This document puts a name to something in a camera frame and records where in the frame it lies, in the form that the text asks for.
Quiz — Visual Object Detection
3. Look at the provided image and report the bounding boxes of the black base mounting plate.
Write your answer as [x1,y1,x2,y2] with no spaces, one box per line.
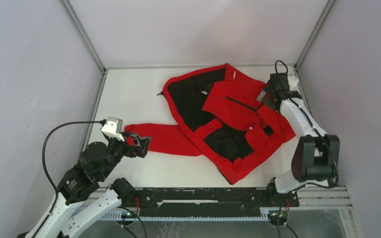
[122,187,300,219]

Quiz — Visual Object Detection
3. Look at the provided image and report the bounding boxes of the red jacket black lining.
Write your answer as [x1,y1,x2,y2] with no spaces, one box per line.
[125,64,295,184]

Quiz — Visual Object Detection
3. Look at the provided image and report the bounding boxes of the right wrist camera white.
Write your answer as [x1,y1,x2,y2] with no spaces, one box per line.
[287,74,300,91]

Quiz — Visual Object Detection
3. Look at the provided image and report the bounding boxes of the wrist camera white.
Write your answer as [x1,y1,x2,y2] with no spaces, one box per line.
[100,117,125,141]
[287,74,300,91]

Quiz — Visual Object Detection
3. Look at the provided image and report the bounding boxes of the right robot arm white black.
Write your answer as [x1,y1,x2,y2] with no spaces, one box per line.
[258,72,340,206]

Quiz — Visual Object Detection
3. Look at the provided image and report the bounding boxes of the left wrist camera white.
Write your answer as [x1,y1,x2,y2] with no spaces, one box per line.
[100,117,125,141]

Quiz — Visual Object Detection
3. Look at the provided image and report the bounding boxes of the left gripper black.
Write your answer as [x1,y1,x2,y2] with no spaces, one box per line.
[99,131,152,179]

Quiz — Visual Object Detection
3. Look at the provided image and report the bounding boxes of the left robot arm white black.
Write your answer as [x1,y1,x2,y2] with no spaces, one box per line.
[18,132,152,238]

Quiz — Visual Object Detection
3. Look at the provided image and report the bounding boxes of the white slotted cable duct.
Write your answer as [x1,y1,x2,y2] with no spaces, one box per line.
[99,210,278,221]

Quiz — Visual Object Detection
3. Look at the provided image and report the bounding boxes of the left camera black cable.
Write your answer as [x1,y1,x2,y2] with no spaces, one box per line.
[41,120,107,211]

